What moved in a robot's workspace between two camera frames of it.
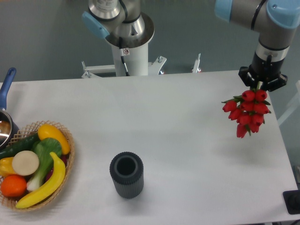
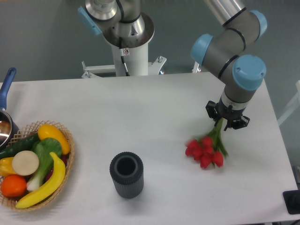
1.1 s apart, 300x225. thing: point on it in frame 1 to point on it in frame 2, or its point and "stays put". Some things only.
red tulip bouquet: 248,109 to 210,149
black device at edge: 292,201 stays put
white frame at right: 294,108 stays put
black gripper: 263,71 to 215,110
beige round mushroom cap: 26,163 stays put
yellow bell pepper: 6,167 stays put
